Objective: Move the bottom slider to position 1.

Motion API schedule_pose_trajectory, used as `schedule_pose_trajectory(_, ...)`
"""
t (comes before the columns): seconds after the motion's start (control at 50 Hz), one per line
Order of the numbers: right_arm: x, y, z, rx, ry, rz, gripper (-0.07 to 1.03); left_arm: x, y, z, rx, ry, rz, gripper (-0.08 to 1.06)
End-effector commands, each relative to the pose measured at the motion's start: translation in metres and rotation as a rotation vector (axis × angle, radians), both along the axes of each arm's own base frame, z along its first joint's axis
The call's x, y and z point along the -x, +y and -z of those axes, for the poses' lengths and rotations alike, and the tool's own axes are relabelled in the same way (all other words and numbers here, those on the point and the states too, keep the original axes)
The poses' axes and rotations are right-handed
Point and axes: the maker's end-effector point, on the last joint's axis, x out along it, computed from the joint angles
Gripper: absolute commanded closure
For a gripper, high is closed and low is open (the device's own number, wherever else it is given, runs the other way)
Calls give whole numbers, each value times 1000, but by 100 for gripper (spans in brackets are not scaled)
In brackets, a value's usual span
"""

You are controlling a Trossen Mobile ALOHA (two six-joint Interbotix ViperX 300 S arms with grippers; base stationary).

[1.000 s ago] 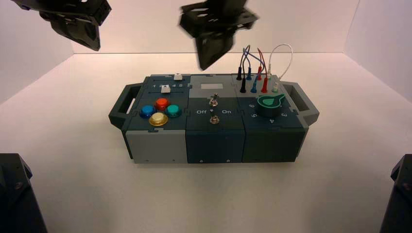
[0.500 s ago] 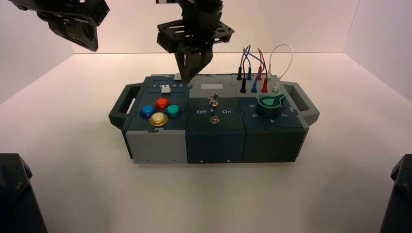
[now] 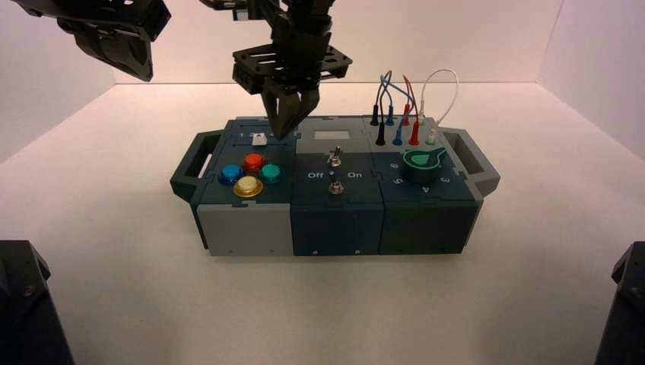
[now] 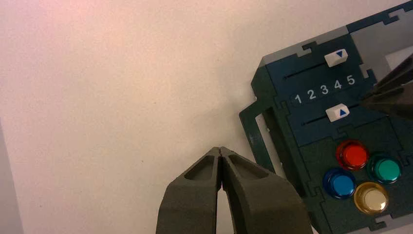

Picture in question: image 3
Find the red round push button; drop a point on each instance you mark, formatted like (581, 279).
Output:
(253, 162)

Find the white slider knob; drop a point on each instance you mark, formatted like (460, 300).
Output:
(259, 140)

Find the dark teal grey control box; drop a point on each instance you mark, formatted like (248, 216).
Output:
(337, 226)

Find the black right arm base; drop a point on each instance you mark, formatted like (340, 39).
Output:
(627, 312)

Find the yellow round push button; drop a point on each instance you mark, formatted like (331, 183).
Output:
(248, 187)

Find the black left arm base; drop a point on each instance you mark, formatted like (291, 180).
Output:
(25, 312)

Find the blue round push button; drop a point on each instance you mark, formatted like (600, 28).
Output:
(231, 174)

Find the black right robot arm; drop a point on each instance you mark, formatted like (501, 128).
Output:
(221, 4)

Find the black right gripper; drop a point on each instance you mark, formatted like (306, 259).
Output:
(300, 45)

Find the green round push button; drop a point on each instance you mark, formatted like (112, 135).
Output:
(271, 174)

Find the green rotary knob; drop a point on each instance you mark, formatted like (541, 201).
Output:
(421, 169)

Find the metal toggle switch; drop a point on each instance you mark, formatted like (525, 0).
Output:
(334, 160)
(335, 187)

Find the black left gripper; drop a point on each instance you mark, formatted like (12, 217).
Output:
(111, 17)

